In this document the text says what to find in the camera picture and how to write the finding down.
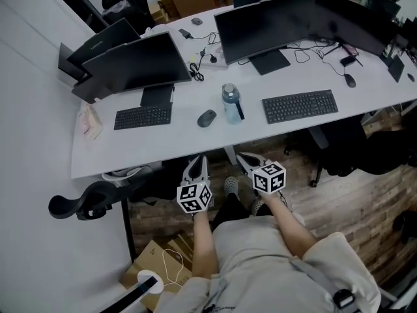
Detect thin white cable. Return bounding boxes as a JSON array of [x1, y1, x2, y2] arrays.
[[162, 248, 184, 287]]

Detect coiled black cable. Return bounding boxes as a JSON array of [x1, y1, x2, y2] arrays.
[[189, 54, 205, 82]]

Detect flat black monitor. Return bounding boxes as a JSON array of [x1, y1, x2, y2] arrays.
[[81, 31, 193, 108]]

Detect person's left forearm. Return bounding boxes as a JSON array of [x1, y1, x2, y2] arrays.
[[192, 211, 220, 279]]

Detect blue water bottle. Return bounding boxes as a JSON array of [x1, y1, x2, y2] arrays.
[[221, 83, 246, 125]]

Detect black mesh office chair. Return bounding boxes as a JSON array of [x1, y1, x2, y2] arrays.
[[101, 0, 156, 35]]

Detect wide black keyboard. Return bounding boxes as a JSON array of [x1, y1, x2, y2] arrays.
[[261, 89, 339, 125]]

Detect person's grey right shoe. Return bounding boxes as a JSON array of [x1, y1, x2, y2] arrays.
[[250, 196, 266, 217]]

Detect person's black trousers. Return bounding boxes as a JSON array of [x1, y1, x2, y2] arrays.
[[210, 192, 273, 231]]

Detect small cardboard box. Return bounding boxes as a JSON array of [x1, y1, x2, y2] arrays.
[[151, 0, 171, 25]]

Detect large black monitor back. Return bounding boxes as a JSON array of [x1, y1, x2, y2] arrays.
[[308, 0, 402, 57]]

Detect pink tissue packet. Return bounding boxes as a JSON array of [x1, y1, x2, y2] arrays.
[[77, 104, 104, 142]]

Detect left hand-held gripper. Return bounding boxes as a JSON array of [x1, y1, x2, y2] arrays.
[[177, 155, 214, 215]]

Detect person's grey shoe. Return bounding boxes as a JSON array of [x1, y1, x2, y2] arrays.
[[223, 175, 239, 196], [250, 196, 266, 217]]

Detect black office chair with headrest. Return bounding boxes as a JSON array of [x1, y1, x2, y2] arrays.
[[48, 165, 164, 222]]

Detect flat cardboard box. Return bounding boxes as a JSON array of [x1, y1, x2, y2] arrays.
[[118, 232, 197, 310]]

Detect person's beige shirt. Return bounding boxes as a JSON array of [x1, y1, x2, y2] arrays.
[[155, 215, 382, 313]]

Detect black flat stand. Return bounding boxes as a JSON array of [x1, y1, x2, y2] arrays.
[[387, 55, 405, 83]]

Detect white round device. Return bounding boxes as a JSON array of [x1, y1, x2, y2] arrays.
[[116, 269, 165, 313]]

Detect black desk leg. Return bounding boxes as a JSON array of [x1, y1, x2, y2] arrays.
[[121, 196, 137, 262]]

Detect person's grey left shoe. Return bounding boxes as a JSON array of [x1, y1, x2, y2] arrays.
[[223, 175, 239, 196]]

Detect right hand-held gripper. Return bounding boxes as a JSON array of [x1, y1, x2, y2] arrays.
[[235, 152, 287, 196]]

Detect small black keyboard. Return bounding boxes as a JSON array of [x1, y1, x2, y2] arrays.
[[113, 102, 173, 131]]

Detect curved black monitor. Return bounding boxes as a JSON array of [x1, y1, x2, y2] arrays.
[[213, 0, 316, 76]]

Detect dark grey computer mouse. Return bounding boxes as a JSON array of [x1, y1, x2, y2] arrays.
[[197, 109, 218, 128]]

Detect black monitor with logo back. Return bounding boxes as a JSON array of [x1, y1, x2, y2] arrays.
[[57, 17, 143, 104]]

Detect person's right forearm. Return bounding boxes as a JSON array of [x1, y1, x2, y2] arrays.
[[259, 190, 319, 261]]

